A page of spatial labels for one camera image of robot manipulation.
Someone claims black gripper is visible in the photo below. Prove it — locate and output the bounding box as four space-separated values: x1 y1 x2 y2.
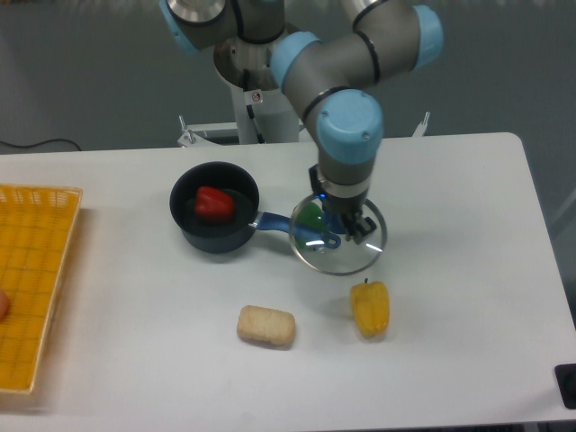
309 165 377 244

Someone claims glass pot lid blue knob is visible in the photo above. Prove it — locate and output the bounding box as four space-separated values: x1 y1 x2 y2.
288 195 388 275

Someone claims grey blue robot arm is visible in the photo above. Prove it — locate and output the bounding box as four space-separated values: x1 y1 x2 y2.
159 1 444 242

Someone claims green bell pepper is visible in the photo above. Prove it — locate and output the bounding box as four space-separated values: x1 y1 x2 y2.
292 200 329 251

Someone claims yellow bell pepper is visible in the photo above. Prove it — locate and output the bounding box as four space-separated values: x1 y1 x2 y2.
349 278 391 338

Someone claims dark blue saucepan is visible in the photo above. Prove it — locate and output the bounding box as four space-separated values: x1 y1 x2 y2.
169 161 341 254

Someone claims beige bread loaf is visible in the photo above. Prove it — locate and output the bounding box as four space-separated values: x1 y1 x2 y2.
237 305 296 347

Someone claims red bell pepper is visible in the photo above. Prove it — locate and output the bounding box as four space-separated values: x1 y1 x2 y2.
193 186 236 225

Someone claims black device at table edge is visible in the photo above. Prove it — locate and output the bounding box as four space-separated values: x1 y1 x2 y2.
554 364 576 410

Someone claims yellow woven basket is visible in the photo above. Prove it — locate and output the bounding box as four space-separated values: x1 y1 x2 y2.
1 184 83 394

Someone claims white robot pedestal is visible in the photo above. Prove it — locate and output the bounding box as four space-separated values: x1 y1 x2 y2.
177 35 431 148

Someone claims black cable on floor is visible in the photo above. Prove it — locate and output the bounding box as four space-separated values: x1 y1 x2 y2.
0 138 83 151

